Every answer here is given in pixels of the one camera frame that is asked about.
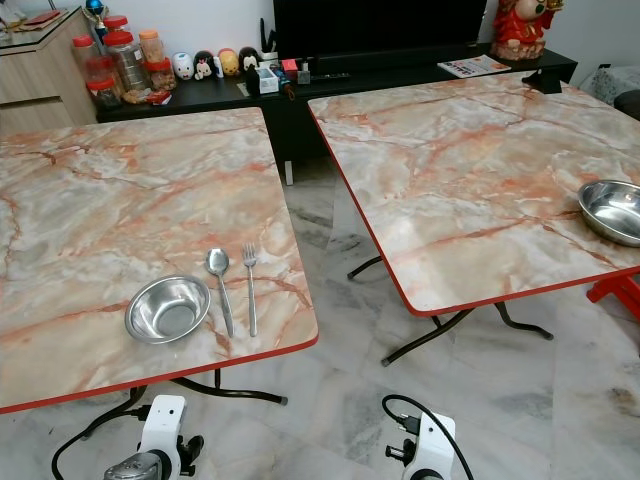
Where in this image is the light wooden cabinet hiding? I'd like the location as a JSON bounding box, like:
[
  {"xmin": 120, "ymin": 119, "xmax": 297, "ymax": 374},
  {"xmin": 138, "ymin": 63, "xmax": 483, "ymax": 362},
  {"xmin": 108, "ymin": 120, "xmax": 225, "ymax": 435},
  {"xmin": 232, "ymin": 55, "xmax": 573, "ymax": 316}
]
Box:
[{"xmin": 0, "ymin": 8, "xmax": 102, "ymax": 129}]

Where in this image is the low red-lid jar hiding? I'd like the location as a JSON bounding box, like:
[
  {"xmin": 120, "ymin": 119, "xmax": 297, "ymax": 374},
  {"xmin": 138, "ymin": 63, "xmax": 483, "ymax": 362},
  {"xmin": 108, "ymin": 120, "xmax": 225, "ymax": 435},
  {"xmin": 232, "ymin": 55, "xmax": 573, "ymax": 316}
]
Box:
[{"xmin": 85, "ymin": 77, "xmax": 122, "ymax": 108}]

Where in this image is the stainless steel bowl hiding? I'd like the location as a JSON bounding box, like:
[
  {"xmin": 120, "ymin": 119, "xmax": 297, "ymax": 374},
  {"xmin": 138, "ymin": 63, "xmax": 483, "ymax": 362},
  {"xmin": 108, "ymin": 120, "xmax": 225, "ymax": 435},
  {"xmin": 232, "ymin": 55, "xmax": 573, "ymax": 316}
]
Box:
[
  {"xmin": 125, "ymin": 275, "xmax": 212, "ymax": 345},
  {"xmin": 578, "ymin": 180, "xmax": 640, "ymax": 248}
]

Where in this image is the tall clear red-lid jar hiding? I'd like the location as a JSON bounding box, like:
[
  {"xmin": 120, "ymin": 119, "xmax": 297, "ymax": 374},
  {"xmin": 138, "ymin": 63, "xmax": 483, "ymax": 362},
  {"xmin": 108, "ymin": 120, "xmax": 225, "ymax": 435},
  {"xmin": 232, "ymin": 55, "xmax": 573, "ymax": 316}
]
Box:
[{"xmin": 72, "ymin": 35, "xmax": 100, "ymax": 81}]

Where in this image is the large red-lid snack jar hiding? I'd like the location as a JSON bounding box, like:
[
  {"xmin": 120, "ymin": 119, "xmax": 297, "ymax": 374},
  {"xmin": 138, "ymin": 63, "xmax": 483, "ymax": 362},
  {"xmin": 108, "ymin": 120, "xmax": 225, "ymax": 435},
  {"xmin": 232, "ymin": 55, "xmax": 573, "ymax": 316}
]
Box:
[{"xmin": 103, "ymin": 30, "xmax": 150, "ymax": 96}]

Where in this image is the stainless steel spoon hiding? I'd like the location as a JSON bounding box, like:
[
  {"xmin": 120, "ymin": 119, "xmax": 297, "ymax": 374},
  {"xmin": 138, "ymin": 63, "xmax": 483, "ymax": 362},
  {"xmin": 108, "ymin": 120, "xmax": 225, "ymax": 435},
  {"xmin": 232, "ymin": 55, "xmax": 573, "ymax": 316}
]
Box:
[{"xmin": 206, "ymin": 248, "xmax": 236, "ymax": 338}]

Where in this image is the small red-lid jar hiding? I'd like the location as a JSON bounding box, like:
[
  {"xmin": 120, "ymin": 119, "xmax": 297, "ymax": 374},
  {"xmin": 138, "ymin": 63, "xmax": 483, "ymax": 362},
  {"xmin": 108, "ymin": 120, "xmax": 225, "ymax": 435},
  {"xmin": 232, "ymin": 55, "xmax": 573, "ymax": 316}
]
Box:
[{"xmin": 146, "ymin": 58, "xmax": 176, "ymax": 93}]

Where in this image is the orange-filled plastic jar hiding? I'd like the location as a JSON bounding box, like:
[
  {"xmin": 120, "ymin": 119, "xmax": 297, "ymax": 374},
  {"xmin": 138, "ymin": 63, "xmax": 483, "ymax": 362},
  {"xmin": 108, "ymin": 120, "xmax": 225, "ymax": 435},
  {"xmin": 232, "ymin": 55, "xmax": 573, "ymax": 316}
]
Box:
[{"xmin": 138, "ymin": 28, "xmax": 168, "ymax": 65}]

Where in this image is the blue ball trophy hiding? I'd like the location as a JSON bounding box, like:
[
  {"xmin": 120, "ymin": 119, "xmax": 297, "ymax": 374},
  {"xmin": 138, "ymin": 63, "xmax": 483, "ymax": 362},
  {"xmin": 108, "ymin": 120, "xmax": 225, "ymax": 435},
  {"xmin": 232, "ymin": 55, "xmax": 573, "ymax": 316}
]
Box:
[{"xmin": 85, "ymin": 0, "xmax": 109, "ymax": 43}]

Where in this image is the stainless steel fork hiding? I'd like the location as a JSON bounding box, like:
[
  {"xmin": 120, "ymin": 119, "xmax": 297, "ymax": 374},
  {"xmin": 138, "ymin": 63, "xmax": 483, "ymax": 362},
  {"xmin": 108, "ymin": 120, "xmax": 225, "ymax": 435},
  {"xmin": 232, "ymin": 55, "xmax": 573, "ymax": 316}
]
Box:
[{"xmin": 242, "ymin": 243, "xmax": 261, "ymax": 338}]

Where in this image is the black and white toy figurine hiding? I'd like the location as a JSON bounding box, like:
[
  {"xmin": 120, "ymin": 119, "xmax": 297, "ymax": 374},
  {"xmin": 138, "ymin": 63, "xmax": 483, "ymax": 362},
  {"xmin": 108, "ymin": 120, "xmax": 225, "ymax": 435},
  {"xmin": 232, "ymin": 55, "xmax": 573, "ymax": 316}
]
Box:
[{"xmin": 194, "ymin": 50, "xmax": 217, "ymax": 81}]

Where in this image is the yellow toy figurine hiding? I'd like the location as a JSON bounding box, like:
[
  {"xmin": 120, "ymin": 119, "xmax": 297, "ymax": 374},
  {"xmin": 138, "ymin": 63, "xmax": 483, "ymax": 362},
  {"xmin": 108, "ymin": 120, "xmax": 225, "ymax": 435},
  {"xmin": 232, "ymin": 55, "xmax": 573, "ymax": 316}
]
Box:
[{"xmin": 218, "ymin": 48, "xmax": 241, "ymax": 77}]

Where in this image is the small white box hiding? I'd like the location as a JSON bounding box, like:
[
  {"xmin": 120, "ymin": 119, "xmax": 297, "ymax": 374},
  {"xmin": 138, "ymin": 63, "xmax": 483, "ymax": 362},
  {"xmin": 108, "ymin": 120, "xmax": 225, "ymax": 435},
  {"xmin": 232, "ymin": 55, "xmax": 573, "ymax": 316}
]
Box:
[{"xmin": 257, "ymin": 66, "xmax": 281, "ymax": 95}]

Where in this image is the black television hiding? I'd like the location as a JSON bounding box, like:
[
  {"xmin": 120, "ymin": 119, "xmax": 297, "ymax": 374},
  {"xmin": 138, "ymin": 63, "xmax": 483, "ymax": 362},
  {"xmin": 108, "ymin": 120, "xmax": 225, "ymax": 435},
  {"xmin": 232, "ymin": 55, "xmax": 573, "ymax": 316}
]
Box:
[{"xmin": 272, "ymin": 0, "xmax": 489, "ymax": 60}]

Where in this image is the printed paper leaflet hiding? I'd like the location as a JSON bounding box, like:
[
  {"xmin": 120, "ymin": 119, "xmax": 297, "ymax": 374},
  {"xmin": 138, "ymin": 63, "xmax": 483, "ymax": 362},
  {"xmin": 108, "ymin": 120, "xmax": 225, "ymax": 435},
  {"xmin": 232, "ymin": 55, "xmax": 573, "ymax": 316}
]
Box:
[{"xmin": 437, "ymin": 55, "xmax": 513, "ymax": 80}]

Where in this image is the red ceramic figurine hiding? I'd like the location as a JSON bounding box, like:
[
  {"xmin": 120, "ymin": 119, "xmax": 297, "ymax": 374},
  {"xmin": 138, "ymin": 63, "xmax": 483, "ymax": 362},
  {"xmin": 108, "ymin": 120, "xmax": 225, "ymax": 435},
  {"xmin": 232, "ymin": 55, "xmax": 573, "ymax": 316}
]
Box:
[{"xmin": 490, "ymin": 0, "xmax": 557, "ymax": 63}]

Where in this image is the red plastic stool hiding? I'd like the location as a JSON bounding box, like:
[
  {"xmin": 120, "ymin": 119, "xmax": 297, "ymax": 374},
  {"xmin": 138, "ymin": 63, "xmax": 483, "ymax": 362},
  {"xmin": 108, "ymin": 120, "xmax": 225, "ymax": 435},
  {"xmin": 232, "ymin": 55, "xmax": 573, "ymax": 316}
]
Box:
[{"xmin": 586, "ymin": 272, "xmax": 640, "ymax": 321}]

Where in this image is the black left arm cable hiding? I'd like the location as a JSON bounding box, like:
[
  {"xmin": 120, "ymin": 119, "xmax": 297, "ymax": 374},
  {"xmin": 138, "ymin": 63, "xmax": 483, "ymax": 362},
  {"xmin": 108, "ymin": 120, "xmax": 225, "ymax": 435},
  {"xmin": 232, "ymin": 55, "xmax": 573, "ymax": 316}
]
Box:
[{"xmin": 50, "ymin": 405, "xmax": 148, "ymax": 480}]

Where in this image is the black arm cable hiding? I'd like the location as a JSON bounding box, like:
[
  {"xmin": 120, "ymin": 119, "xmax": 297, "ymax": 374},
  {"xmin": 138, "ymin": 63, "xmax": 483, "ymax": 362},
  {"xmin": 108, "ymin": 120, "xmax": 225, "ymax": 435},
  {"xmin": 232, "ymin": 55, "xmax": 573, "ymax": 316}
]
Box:
[
  {"xmin": 381, "ymin": 393, "xmax": 475, "ymax": 480},
  {"xmin": 50, "ymin": 405, "xmax": 148, "ymax": 480}
]

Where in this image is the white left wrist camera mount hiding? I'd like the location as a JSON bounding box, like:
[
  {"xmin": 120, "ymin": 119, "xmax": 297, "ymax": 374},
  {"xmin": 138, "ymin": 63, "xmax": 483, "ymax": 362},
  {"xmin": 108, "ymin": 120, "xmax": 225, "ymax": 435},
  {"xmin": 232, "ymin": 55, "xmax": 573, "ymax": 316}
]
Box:
[{"xmin": 140, "ymin": 394, "xmax": 190, "ymax": 477}]

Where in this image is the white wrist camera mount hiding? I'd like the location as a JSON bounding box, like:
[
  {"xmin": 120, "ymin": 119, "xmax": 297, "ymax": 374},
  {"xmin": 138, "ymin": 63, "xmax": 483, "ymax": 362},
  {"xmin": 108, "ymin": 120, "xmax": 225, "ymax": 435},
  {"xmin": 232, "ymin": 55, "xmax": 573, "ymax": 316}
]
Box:
[
  {"xmin": 405, "ymin": 412, "xmax": 459, "ymax": 480},
  {"xmin": 140, "ymin": 394, "xmax": 190, "ymax": 477}
]

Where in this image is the black metal table leg frame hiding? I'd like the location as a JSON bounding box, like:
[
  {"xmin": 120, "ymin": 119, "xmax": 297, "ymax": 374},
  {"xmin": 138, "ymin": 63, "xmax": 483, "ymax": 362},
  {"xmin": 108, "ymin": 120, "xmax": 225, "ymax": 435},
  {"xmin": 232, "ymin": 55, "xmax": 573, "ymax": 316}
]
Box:
[
  {"xmin": 100, "ymin": 370, "xmax": 289, "ymax": 421},
  {"xmin": 347, "ymin": 255, "xmax": 554, "ymax": 367}
]

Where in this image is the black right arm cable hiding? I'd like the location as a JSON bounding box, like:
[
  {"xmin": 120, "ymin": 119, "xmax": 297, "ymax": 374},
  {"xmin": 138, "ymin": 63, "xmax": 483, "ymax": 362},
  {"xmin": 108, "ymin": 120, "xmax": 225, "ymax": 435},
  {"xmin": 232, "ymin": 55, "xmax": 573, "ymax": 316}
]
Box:
[{"xmin": 381, "ymin": 393, "xmax": 475, "ymax": 480}]

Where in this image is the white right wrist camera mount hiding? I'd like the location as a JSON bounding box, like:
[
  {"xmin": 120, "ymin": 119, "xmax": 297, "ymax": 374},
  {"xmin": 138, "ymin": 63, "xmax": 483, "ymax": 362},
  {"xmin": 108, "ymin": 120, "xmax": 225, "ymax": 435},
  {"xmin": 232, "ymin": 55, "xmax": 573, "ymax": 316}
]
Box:
[{"xmin": 405, "ymin": 412, "xmax": 459, "ymax": 480}]

